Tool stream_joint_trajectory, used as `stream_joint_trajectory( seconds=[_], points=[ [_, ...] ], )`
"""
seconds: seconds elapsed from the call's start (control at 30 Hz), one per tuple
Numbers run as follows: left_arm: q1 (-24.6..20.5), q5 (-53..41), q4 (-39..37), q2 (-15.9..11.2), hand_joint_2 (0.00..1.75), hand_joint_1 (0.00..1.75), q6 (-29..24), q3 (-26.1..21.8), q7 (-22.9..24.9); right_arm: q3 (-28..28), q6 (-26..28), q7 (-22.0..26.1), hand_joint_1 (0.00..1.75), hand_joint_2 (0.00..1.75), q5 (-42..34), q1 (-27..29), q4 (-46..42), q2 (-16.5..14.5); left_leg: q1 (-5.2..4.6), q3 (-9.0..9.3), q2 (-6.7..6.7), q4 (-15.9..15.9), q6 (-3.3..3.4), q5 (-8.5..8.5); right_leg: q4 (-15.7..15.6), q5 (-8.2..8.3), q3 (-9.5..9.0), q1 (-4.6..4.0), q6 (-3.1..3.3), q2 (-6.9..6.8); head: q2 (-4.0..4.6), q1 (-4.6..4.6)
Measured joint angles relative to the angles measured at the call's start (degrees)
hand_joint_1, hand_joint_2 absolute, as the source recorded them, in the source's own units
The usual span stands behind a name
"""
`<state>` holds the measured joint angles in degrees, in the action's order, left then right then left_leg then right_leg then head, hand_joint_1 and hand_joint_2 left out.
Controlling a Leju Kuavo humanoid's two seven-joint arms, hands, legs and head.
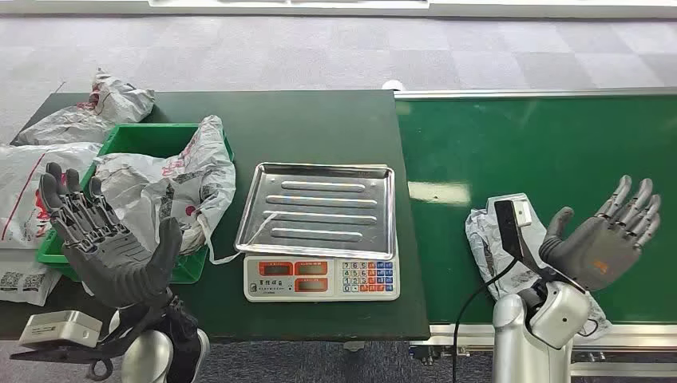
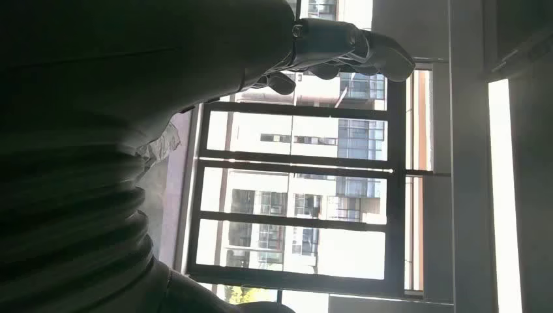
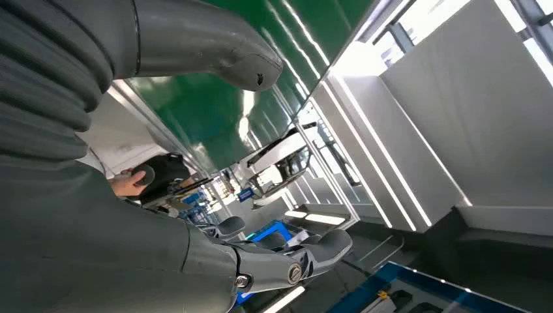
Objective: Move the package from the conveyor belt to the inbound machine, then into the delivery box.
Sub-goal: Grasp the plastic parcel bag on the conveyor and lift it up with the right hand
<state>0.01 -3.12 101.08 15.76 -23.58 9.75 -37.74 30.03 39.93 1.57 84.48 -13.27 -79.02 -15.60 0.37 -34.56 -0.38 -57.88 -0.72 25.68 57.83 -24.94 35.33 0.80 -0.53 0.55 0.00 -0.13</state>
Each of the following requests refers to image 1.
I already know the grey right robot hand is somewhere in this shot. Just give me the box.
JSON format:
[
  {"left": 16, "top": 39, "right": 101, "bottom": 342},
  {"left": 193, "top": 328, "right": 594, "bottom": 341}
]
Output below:
[{"left": 539, "top": 175, "right": 662, "bottom": 293}]

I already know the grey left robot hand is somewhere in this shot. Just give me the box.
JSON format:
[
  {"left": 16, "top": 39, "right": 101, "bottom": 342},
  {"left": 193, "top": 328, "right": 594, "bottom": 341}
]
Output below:
[{"left": 38, "top": 162, "right": 184, "bottom": 309}]

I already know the plain grey plastic package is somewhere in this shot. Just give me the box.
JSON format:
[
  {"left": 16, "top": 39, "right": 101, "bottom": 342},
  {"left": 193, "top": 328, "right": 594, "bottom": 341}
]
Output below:
[{"left": 465, "top": 193, "right": 613, "bottom": 339}]

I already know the large white printed package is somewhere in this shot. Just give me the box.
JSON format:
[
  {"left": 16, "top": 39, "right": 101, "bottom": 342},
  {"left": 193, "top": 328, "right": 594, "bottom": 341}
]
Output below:
[{"left": 92, "top": 115, "right": 242, "bottom": 266}]

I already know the white package with QR codes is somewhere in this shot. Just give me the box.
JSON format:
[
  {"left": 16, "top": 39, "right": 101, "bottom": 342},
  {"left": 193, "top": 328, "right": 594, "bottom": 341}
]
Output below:
[{"left": 0, "top": 247, "right": 63, "bottom": 308}]

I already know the green conveyor belt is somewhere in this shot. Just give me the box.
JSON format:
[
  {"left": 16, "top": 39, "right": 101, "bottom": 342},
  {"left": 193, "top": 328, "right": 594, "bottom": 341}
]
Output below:
[{"left": 395, "top": 95, "right": 677, "bottom": 325}]

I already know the white package with red print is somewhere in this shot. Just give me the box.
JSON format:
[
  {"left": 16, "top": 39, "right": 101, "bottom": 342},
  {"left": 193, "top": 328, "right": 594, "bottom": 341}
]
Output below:
[{"left": 0, "top": 142, "right": 101, "bottom": 250}]

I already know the crumpled grey-white package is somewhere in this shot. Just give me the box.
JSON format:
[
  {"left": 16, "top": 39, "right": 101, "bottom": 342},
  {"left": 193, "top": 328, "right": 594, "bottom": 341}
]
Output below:
[{"left": 11, "top": 69, "right": 156, "bottom": 146}]

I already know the green plastic bin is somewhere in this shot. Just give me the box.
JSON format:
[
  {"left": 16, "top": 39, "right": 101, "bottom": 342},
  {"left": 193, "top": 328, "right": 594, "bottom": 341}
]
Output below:
[{"left": 35, "top": 123, "right": 236, "bottom": 285}]

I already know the white electronic scale body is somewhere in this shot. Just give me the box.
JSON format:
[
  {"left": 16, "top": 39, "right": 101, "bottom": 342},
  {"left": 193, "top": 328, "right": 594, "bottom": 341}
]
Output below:
[{"left": 243, "top": 252, "right": 402, "bottom": 303}]

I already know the steel scale tray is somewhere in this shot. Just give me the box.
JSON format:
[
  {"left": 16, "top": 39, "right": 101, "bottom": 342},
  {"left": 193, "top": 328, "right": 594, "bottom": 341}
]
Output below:
[{"left": 234, "top": 162, "right": 397, "bottom": 261}]

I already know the dark green table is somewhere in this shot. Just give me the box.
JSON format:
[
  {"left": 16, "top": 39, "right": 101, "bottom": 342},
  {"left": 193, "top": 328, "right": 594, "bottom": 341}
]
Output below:
[{"left": 0, "top": 89, "right": 430, "bottom": 342}]

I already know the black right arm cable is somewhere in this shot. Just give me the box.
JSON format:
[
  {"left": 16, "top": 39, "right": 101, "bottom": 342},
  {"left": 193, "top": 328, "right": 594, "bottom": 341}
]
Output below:
[{"left": 452, "top": 258, "right": 521, "bottom": 383}]

